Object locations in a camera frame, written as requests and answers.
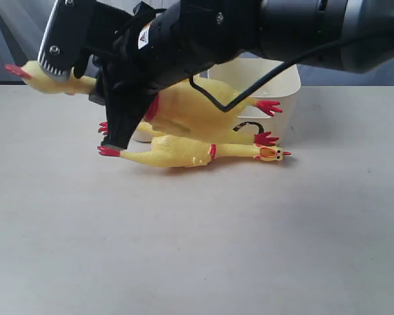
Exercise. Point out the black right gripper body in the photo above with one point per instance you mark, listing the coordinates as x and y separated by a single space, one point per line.
144 53

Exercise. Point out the cream bin marked X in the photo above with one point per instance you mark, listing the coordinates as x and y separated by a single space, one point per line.
144 132

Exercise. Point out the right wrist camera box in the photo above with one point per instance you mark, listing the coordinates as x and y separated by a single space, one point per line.
79 26

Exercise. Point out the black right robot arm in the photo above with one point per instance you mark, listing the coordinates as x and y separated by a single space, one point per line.
350 36

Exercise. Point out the cream bin marked O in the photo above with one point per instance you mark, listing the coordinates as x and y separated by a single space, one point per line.
284 88

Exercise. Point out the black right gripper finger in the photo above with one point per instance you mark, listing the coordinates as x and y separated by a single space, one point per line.
81 64
124 112

